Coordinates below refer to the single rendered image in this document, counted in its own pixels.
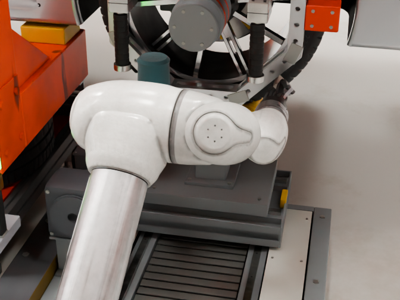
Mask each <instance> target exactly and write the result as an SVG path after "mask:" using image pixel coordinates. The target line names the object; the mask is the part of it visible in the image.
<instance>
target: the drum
mask: <svg viewBox="0 0 400 300"><path fill-rule="evenodd" d="M231 10H232V6H231V2H230V0H178V1H177V3H176V5H175V6H174V8H173V10H172V12H171V16H170V19H169V22H168V29H169V32H170V36H171V38H172V39H173V41H174V42H175V43H176V44H177V45H178V46H179V47H181V48H182V49H185V50H187V51H191V52H199V51H203V50H205V49H207V48H209V47H210V46H211V45H212V44H213V43H214V42H215V41H216V40H217V39H218V38H219V37H220V35H221V34H222V32H223V30H224V28H225V26H226V24H227V22H228V20H229V18H230V15H231Z"/></svg>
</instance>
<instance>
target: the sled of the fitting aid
mask: <svg viewBox="0 0 400 300"><path fill-rule="evenodd" d="M291 178H292V172H291V171H286V170H277V173H276V178H275V182H274V187H273V192H272V196H271V201H270V206H269V209H268V214H267V217H260V216H254V215H244V214H234V213H228V212H218V211H208V210H199V209H193V208H183V207H173V206H168V205H157V204H147V203H143V207H142V212H141V214H140V219H139V223H138V226H137V230H138V231H144V232H154V233H163V234H168V235H178V236H187V237H193V238H202V239H211V240H220V241H226V242H236V243H245V244H250V245H259V246H269V247H275V248H280V245H281V242H282V235H283V229H284V225H285V218H286V211H287V208H288V201H289V195H290V186H291Z"/></svg>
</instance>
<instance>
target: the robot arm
mask: <svg viewBox="0 0 400 300"><path fill-rule="evenodd" d="M269 89H270V93H269V92H267V93H266V94H265V96H264V98H263V100H262V101H261V102H260V104H258V105H257V107H256V109H255V111H254V112H251V111H250V110H248V109H247V108H246V107H244V106H242V105H239V104H236V103H233V102H224V101H223V100H221V99H220V98H216V97H213V96H210V95H206V94H204V93H200V92H195V91H192V90H186V89H181V88H177V87H173V86H170V85H165V84H160V83H152V82H142V81H135V80H112V81H107V82H102V83H97V84H94V85H90V86H88V87H86V88H85V89H84V90H82V91H81V92H80V93H79V94H78V95H77V97H76V98H75V100H74V102H73V105H72V108H71V112H70V129H71V134H72V136H73V138H74V140H75V141H76V143H77V144H78V145H79V146H80V147H81V148H83V149H85V151H86V165H87V169H88V171H89V172H90V177H89V180H88V182H87V186H86V190H85V194H84V197H83V200H82V204H81V207H80V211H79V215H78V218H77V221H76V225H75V228H74V232H73V235H72V238H71V242H70V246H69V249H68V252H67V256H66V262H65V266H64V269H63V272H62V276H61V280H60V283H59V287H58V290H57V294H56V297H55V300H119V297H120V293H121V288H122V285H123V281H124V277H125V273H126V270H127V265H128V262H129V258H130V253H131V251H132V246H133V242H134V239H135V234H136V231H137V227H138V223H139V219H140V214H141V212H142V207H143V203H144V200H145V195H146V191H147V188H149V187H150V186H151V185H152V184H153V183H154V182H155V181H156V180H157V178H158V177H159V175H160V174H161V172H162V171H163V169H164V168H165V166H166V164H167V163H173V164H184V165H211V164H215V165H232V164H237V163H241V162H242V161H245V160H246V159H248V158H249V159H250V160H251V161H253V162H255V163H257V164H262V165H264V164H269V163H272V162H273V161H275V160H276V159H277V158H278V157H279V156H280V154H281V153H282V151H283V149H284V147H285V145H286V142H287V139H288V118H289V114H288V108H287V105H286V101H287V100H288V95H289V96H290V95H293V94H294V93H295V90H294V89H293V88H292V87H291V85H290V84H289V83H288V81H287V80H286V79H284V78H283V77H282V76H281V75H279V76H278V77H277V78H275V81H274V85H273V86H270V87H269Z"/></svg>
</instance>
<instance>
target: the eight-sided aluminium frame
mask: <svg viewBox="0 0 400 300"><path fill-rule="evenodd" d="M107 4H108V27H109V32H108V34H109V39H110V44H112V46H113V47H115V46H114V42H115V41H114V23H113V20H114V19H113V14H114V12H109V3H108V0H107ZM306 4H307V0H290V17H289V34H288V43H287V46H285V47H284V48H283V49H282V50H281V51H279V52H278V53H277V54H276V55H275V56H273V57H272V58H271V59H269V60H268V61H267V62H266V63H265V64H263V72H262V73H264V81H263V82H262V83H259V84H253V83H249V82H247V81H246V79H245V80H244V81H243V82H241V83H240V84H233V83H220V82H206V81H199V80H186V79H175V78H174V77H173V76H172V75H170V86H173V87H176V88H181V89H186V90H192V91H195V92H200V93H204V94H206V95H210V96H213V97H216V98H220V99H221V100H223V101H224V102H233V103H236V104H239V105H243V104H244V103H245V102H246V101H249V100H250V98H252V97H253V96H254V95H255V94H257V93H258V92H259V91H260V90H261V89H263V88H264V87H266V86H267V85H268V84H269V83H270V82H272V81H273V80H274V79H275V78H277V77H278V76H279V75H281V74H282V73H283V72H284V71H286V70H287V69H288V68H289V67H290V66H292V65H295V63H296V62H297V61H298V60H299V59H301V58H302V53H303V50H304V42H305V40H304V35H305V30H304V23H305V9H306ZM128 37H129V41H128V42H129V61H130V62H131V65H132V66H134V68H135V69H137V70H138V62H137V58H138V57H139V56H140V55H142V54H144V53H147V52H148V51H147V50H146V49H145V47H144V46H143V45H142V44H141V43H140V42H139V41H138V40H137V39H136V38H135V37H134V36H133V35H132V34H131V33H130V32H129V35H128Z"/></svg>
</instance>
